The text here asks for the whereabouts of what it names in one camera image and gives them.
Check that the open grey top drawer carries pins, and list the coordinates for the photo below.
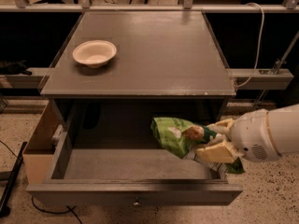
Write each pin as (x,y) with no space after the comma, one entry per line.
(96,166)

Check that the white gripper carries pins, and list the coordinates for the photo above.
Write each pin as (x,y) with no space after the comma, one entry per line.
(251,134)

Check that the metal frame rail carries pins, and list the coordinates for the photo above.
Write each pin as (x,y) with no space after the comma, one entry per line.
(288,6)

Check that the grey drawer cabinet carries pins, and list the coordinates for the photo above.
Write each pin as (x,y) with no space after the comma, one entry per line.
(167,64)

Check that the black bar on floor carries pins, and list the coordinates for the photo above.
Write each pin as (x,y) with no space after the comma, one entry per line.
(10,178)

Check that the white paper bowl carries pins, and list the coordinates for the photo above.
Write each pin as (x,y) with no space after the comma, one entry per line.
(95,53)

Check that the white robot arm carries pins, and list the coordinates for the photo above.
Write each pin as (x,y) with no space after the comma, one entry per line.
(284,129)

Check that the black object on rail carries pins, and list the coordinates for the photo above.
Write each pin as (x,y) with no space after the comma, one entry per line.
(14,68)

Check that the small metal drawer knob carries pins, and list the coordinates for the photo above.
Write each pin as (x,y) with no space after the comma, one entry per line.
(137,203)

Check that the green rice chip bag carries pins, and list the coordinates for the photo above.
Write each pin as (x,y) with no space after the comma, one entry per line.
(182,137)

